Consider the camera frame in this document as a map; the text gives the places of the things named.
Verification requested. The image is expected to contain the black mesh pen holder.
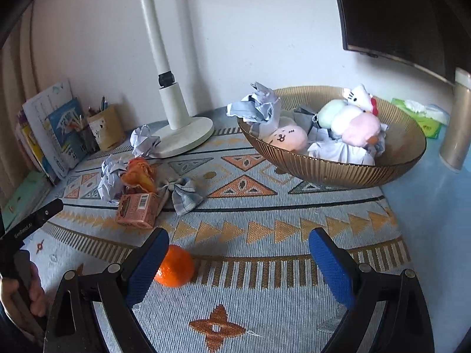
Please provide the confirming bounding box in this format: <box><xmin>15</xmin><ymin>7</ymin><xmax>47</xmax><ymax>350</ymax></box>
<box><xmin>75</xmin><ymin>125</ymin><xmax>100</xmax><ymax>155</ymax></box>

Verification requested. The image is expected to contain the white cat plush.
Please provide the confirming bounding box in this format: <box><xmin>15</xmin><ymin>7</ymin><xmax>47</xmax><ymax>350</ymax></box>
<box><xmin>343</xmin><ymin>84</ymin><xmax>379</xmax><ymax>117</ymax></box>

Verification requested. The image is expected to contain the brown paper pen holder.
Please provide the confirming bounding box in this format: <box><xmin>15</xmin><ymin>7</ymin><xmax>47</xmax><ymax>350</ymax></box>
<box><xmin>87</xmin><ymin>104</ymin><xmax>126</xmax><ymax>151</ymax></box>

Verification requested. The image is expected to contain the bunch of pens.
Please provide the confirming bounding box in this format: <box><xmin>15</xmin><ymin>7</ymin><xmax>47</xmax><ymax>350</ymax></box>
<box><xmin>87</xmin><ymin>96</ymin><xmax>110</xmax><ymax>116</ymax></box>

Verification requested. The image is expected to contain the beige cylindrical stand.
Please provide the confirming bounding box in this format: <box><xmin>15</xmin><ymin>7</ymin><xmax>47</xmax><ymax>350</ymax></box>
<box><xmin>439</xmin><ymin>67</ymin><xmax>471</xmax><ymax>171</ymax></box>

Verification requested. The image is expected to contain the grey plaid fabric bow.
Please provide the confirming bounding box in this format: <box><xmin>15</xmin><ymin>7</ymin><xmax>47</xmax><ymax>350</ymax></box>
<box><xmin>157</xmin><ymin>177</ymin><xmax>205</xmax><ymax>216</ymax></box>

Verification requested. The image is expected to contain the plain three-ball dango plush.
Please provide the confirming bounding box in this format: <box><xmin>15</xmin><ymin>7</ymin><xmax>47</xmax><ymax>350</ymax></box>
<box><xmin>317</xmin><ymin>99</ymin><xmax>382</xmax><ymax>147</ymax></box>

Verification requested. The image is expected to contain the bunch of pencils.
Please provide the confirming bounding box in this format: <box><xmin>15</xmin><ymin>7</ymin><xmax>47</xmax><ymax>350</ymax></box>
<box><xmin>71</xmin><ymin>113</ymin><xmax>89</xmax><ymax>132</ymax></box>

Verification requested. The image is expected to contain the white paper ball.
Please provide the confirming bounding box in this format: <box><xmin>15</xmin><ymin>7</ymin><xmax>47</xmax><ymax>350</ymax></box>
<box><xmin>130</xmin><ymin>125</ymin><xmax>161</xmax><ymax>157</ymax></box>
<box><xmin>97</xmin><ymin>154</ymin><xmax>129</xmax><ymax>204</ymax></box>
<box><xmin>307</xmin><ymin>140</ymin><xmax>377</xmax><ymax>166</ymax></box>

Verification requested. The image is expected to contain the green tissue pack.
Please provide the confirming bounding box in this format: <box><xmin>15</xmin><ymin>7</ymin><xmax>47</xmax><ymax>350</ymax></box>
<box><xmin>391</xmin><ymin>97</ymin><xmax>450</xmax><ymax>139</ymax></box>

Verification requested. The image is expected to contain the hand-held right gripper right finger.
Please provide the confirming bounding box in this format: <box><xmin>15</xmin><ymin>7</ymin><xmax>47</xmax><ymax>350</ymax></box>
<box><xmin>308</xmin><ymin>228</ymin><xmax>435</xmax><ymax>353</ymax></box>

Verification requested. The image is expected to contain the orange and blue plush toy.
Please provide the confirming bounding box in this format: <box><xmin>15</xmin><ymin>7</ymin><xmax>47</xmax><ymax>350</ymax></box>
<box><xmin>121</xmin><ymin>157</ymin><xmax>158</xmax><ymax>193</ymax></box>

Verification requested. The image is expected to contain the small pink carton box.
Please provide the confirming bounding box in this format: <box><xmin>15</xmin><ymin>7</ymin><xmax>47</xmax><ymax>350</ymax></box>
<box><xmin>115</xmin><ymin>192</ymin><xmax>160</xmax><ymax>229</ymax></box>

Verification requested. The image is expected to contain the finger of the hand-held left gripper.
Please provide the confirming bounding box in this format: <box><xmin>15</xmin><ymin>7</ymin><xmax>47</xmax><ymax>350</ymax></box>
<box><xmin>33</xmin><ymin>199</ymin><xmax>64</xmax><ymax>230</ymax></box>

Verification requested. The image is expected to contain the stack of green notebooks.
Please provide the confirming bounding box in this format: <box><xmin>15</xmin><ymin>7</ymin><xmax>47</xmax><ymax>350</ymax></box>
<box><xmin>0</xmin><ymin>171</ymin><xmax>52</xmax><ymax>229</ymax></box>

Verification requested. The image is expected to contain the large bluish paper ball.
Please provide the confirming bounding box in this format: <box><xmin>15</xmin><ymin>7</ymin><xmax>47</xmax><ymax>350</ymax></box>
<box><xmin>226</xmin><ymin>82</ymin><xmax>281</xmax><ymax>136</ymax></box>

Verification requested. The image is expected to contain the black monitor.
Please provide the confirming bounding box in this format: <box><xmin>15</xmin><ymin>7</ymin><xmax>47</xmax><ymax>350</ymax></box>
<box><xmin>329</xmin><ymin>0</ymin><xmax>471</xmax><ymax>85</ymax></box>

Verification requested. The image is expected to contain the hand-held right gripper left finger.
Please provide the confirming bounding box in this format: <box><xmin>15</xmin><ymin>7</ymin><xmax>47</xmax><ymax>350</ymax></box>
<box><xmin>44</xmin><ymin>228</ymin><xmax>170</xmax><ymax>353</ymax></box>

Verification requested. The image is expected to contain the gold ribbed bowl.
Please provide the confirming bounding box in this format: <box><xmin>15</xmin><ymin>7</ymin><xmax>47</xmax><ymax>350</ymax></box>
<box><xmin>237</xmin><ymin>86</ymin><xmax>427</xmax><ymax>191</ymax></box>

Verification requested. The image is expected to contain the patterned woven table mat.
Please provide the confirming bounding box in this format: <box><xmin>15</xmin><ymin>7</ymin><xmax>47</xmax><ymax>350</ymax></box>
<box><xmin>37</xmin><ymin>106</ymin><xmax>411</xmax><ymax>353</ymax></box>

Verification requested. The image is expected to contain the row of standing books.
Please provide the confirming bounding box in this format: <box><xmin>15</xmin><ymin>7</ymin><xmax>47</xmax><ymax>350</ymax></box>
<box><xmin>15</xmin><ymin>78</ymin><xmax>88</xmax><ymax>182</ymax></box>

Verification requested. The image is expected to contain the tangerine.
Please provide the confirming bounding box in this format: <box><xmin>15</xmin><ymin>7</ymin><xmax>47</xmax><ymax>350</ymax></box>
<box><xmin>155</xmin><ymin>244</ymin><xmax>195</xmax><ymax>288</ymax></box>

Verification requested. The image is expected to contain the white desk lamp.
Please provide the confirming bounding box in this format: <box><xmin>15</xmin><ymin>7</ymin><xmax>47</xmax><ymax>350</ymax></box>
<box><xmin>82</xmin><ymin>0</ymin><xmax>215</xmax><ymax>158</ymax></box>

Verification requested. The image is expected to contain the face-printed three-ball dango plush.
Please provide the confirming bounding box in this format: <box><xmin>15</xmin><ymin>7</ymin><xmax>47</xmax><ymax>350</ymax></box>
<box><xmin>266</xmin><ymin>116</ymin><xmax>309</xmax><ymax>152</ymax></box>

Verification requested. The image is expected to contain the person's left hand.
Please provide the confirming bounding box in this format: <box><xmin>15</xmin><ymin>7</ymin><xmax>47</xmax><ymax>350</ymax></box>
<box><xmin>0</xmin><ymin>265</ymin><xmax>47</xmax><ymax>317</ymax></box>

